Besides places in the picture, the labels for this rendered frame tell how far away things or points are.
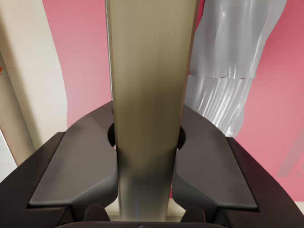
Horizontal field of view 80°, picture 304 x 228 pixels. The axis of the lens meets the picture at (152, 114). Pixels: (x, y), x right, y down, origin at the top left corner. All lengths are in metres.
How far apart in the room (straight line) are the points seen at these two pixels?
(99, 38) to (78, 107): 0.08
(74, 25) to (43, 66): 0.05
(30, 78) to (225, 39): 0.20
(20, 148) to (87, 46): 0.14
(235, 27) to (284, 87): 0.09
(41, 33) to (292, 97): 0.27
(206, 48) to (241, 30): 0.03
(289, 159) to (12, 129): 0.35
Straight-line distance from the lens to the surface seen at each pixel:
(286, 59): 0.23
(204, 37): 0.19
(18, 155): 0.26
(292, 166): 0.34
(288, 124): 0.28
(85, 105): 0.22
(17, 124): 0.25
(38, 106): 0.24
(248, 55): 0.21
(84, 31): 0.19
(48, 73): 0.22
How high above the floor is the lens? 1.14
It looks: 60 degrees down
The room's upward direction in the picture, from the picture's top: 178 degrees clockwise
